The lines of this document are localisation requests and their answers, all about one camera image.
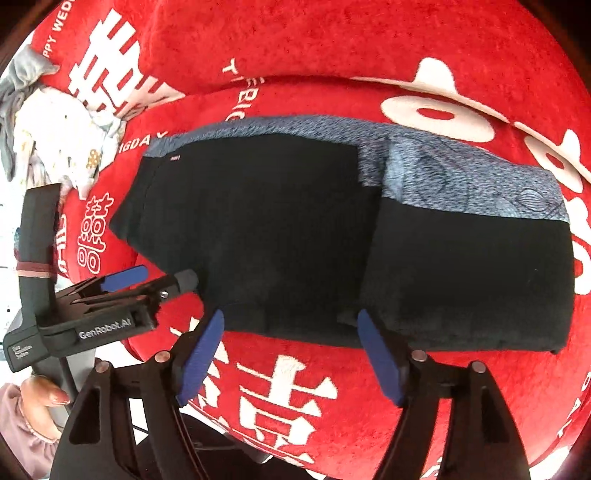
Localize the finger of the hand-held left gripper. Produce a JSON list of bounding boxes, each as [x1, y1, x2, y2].
[[69, 270, 200, 308], [58, 265, 149, 302]]

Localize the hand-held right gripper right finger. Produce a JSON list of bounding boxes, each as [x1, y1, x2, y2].
[[358, 308, 532, 480]]

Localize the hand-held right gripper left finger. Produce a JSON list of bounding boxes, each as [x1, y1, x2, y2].
[[48, 308, 226, 480]]

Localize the black pants with blue trim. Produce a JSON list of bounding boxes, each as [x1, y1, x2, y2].
[[108, 115, 576, 355]]

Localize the person's left hand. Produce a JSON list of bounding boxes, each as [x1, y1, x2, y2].
[[21, 374, 72, 408]]

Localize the white printed cloth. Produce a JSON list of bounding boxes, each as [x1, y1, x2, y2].
[[14, 87, 126, 200]]

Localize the grey cloth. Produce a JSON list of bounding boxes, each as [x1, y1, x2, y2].
[[0, 48, 61, 178]]

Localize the red printed blanket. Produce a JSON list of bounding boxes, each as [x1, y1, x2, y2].
[[28, 0, 591, 480]]

